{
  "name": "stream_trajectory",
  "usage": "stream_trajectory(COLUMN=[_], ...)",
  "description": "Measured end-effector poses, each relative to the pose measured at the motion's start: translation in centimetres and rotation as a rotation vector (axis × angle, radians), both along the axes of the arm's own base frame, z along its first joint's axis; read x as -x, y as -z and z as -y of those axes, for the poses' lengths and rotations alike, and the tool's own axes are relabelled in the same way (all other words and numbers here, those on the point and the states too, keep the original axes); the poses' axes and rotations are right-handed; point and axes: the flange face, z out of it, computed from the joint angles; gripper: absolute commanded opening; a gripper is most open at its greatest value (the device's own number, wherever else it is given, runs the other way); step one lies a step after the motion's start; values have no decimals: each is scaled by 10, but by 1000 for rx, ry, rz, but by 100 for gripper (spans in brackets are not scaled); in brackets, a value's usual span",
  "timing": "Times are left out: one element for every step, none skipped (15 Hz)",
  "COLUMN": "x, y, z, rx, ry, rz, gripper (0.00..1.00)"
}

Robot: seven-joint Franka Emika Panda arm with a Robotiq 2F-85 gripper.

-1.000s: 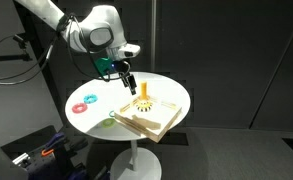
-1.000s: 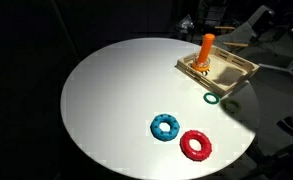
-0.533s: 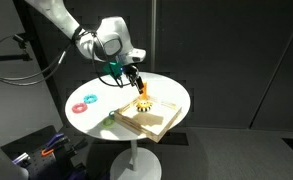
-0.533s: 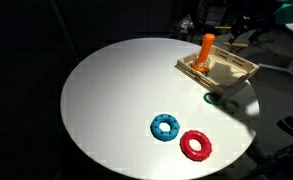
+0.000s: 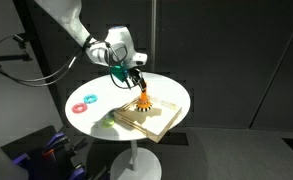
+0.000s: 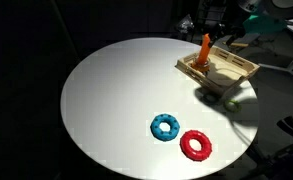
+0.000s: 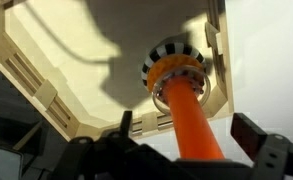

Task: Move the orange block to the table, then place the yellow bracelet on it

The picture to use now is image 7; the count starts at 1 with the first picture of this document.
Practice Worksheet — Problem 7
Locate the light wooden tray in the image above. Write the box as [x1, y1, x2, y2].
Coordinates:
[0, 0, 236, 143]

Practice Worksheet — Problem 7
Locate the black white striped ring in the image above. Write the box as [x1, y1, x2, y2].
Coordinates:
[140, 41, 209, 88]

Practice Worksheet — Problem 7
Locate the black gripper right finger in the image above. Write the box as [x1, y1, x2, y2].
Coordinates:
[230, 112, 293, 180]

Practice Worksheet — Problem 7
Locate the orange knobbly ring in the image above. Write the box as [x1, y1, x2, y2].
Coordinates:
[146, 54, 208, 94]

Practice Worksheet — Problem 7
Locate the clear beaded bracelet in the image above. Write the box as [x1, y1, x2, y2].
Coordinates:
[151, 64, 212, 116]

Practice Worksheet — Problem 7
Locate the orange cylinder peg block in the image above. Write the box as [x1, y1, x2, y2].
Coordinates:
[161, 75, 226, 160]

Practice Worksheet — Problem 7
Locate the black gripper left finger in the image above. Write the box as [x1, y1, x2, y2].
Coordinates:
[49, 110, 174, 180]

